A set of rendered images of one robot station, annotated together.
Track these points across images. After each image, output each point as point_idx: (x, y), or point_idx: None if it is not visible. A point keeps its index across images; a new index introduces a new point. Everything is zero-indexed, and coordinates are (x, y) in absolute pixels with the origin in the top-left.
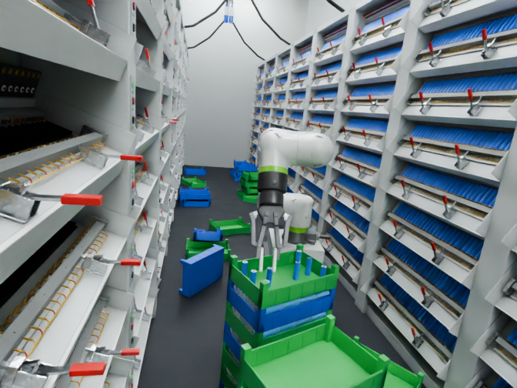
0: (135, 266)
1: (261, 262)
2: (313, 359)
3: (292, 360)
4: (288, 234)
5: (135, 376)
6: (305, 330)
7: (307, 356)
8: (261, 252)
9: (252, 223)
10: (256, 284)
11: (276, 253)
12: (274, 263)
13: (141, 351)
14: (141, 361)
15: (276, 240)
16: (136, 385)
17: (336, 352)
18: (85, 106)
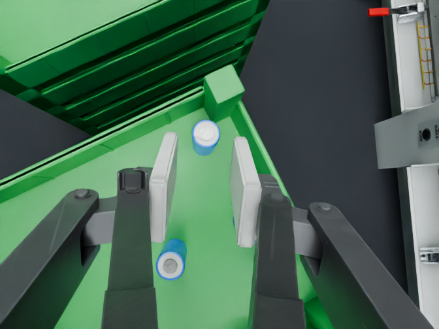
0: None
1: (242, 150)
2: (83, 7)
3: (140, 3)
4: (23, 241)
5: (419, 230)
6: (83, 34)
7: (97, 15)
8: (251, 173)
9: (407, 313)
10: (221, 259)
11: (154, 168)
12: (172, 145)
13: (426, 299)
14: (417, 271)
15: (146, 213)
16: (412, 210)
17: (8, 27)
18: None
